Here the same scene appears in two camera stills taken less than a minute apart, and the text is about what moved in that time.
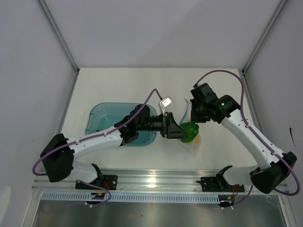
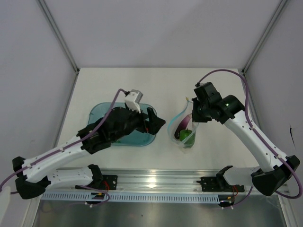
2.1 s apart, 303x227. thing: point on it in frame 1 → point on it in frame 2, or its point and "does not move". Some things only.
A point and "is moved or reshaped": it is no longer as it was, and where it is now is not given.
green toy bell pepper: (191, 128) is moved or reshaped
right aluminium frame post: (280, 6) does not move
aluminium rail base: (108, 180) does not move
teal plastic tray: (103, 116) does not move
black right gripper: (194, 117) does not move
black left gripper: (170, 129) → (155, 126)
